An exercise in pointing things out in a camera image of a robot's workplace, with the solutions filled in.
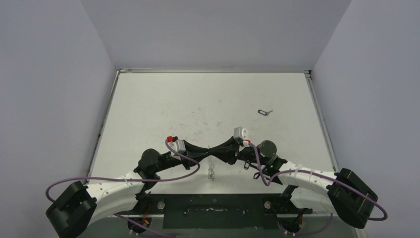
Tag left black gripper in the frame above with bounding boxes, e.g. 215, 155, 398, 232
154, 140, 209, 173

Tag grey key holder with rings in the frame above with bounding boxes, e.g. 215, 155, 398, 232
208, 155, 215, 181

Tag key with black tag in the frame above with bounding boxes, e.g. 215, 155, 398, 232
243, 161, 252, 170
258, 110, 273, 117

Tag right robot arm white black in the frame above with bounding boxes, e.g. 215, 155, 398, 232
208, 138, 388, 229

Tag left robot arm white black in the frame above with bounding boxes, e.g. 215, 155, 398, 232
46, 140, 200, 238

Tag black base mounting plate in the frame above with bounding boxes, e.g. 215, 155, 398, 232
124, 193, 313, 229

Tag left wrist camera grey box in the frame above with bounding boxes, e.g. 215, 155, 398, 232
165, 136, 186, 155

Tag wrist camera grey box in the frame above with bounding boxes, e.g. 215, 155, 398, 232
165, 136, 186, 155
233, 126, 251, 147

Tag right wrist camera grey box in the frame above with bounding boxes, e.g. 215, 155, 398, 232
233, 126, 251, 147

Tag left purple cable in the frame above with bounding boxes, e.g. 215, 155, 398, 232
45, 139, 201, 238

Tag aluminium table frame rail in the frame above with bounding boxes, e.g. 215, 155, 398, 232
305, 70, 365, 218

